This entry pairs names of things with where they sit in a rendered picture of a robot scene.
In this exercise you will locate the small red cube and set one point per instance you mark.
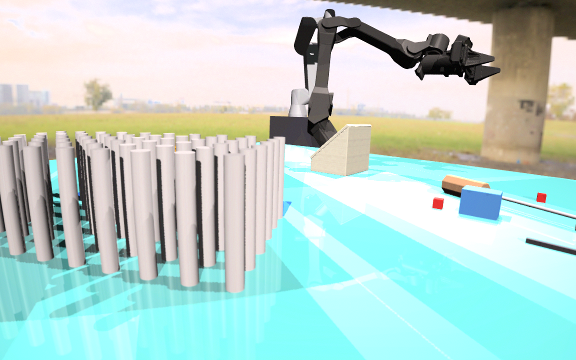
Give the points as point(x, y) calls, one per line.
point(437, 203)
point(541, 197)

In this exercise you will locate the blue rectangular block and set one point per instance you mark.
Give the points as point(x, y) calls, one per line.
point(480, 202)

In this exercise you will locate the blue flat strip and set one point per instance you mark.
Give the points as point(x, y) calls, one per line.
point(286, 205)

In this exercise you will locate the hook tool with brown wooden handle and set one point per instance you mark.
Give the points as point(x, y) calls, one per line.
point(452, 184)

